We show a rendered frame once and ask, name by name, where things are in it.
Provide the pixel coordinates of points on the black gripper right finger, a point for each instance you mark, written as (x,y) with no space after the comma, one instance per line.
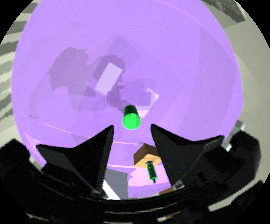
(179,155)

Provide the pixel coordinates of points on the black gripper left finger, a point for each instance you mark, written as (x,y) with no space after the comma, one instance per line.
(88,160)

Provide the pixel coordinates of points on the brown rectangular block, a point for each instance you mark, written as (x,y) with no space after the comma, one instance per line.
(145,154)

